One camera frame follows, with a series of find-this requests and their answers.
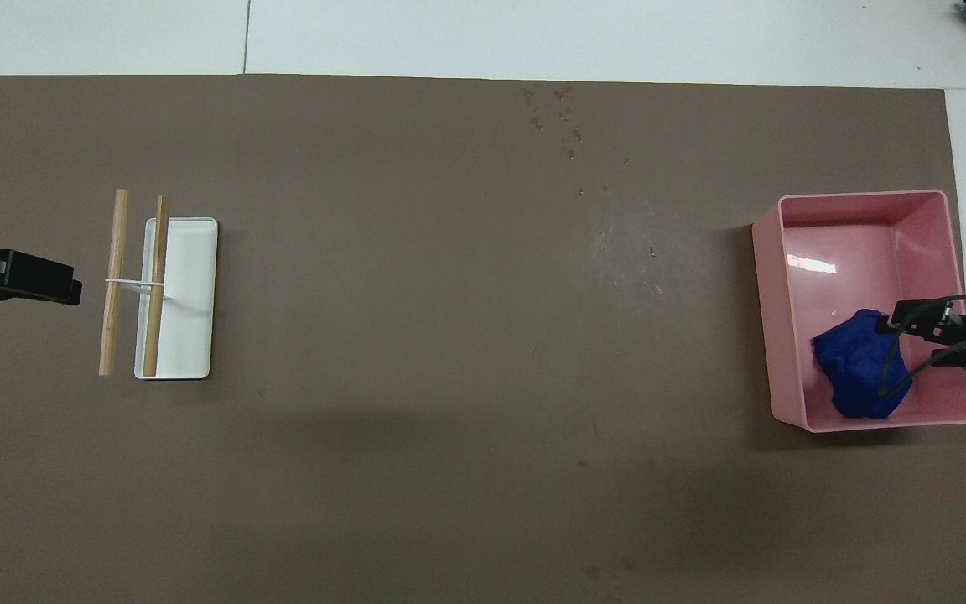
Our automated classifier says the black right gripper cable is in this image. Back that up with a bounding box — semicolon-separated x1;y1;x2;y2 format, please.
876;294;966;400

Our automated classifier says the blue towel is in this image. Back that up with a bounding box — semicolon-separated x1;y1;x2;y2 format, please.
811;308;917;421

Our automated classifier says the brown table mat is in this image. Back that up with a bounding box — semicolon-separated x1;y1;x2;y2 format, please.
0;74;966;604

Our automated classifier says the pink plastic bin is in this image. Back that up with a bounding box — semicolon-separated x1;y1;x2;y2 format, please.
751;190;966;434

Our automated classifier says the white rack base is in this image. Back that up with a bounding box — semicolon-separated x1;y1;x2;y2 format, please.
104;217;220;381

